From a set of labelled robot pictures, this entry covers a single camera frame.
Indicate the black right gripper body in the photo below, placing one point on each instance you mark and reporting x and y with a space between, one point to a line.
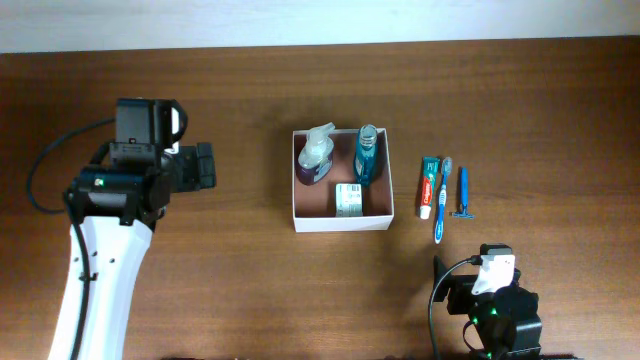
441 279

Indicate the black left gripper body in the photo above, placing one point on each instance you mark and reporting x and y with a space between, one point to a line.
204 165

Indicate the clear pump soap bottle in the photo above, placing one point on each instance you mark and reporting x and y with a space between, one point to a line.
316 158

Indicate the white green soap box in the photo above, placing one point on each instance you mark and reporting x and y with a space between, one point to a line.
349 200

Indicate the teal mouthwash bottle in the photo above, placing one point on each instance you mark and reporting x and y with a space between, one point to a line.
365 157

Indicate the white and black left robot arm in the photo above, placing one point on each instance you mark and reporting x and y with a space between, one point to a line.
113 205

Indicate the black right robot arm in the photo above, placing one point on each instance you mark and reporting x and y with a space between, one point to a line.
508 325

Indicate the blue disposable razor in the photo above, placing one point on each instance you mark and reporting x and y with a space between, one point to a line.
463 196

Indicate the blue white toothbrush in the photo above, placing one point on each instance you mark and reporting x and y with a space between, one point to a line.
446 169

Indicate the toothpaste tube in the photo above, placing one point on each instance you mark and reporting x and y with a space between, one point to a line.
430 168

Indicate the white cardboard box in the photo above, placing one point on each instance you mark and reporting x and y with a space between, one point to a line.
314 206

